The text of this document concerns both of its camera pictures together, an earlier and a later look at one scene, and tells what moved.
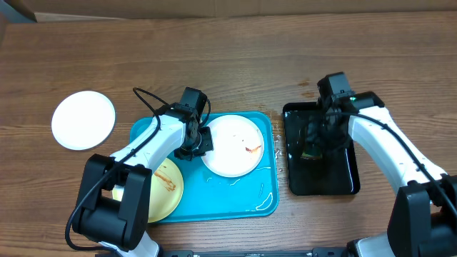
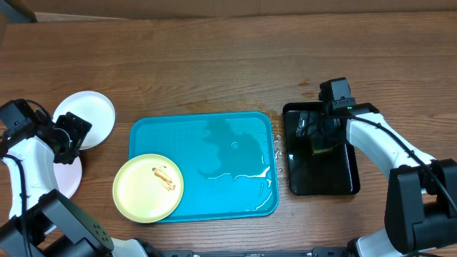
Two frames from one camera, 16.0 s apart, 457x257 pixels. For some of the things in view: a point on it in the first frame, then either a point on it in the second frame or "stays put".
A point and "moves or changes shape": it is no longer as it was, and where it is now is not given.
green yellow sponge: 304,155 moves or changes shape
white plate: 238,145 -> 68,176
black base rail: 316,252 stays put
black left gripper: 208,145 -> 81,128
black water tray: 320,155 stays put
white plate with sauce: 83,120 stays put
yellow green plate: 166,192 stays put
